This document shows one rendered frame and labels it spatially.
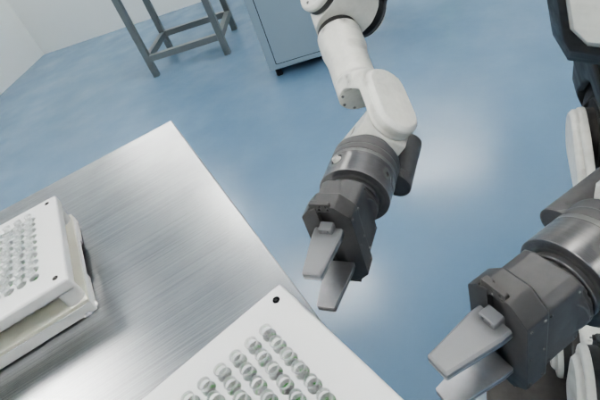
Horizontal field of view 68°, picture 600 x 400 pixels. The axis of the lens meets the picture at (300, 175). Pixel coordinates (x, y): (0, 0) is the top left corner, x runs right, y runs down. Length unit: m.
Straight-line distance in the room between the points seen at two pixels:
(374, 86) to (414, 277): 1.06
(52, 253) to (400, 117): 0.52
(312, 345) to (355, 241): 0.12
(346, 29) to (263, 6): 2.24
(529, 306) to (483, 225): 1.35
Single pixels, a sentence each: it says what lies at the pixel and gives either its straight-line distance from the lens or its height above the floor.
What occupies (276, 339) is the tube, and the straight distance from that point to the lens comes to 0.44.
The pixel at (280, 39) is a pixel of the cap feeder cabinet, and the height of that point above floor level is 0.25.
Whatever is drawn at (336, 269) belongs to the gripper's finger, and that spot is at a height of 0.88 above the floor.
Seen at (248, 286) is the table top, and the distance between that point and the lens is 0.60.
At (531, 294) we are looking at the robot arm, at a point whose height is 0.95.
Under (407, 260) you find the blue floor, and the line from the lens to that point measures 1.63.
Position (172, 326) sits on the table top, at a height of 0.83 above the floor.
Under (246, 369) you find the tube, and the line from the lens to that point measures 0.44.
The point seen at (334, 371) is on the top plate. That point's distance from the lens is 0.41.
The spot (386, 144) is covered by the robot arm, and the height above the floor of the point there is 0.93.
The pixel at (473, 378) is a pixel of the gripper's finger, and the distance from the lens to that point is 0.43.
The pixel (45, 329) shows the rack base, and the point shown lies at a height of 0.85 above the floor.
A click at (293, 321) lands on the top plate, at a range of 0.45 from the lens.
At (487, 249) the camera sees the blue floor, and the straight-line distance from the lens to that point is 1.64.
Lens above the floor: 1.26
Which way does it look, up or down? 36 degrees down
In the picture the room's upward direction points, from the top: 21 degrees counter-clockwise
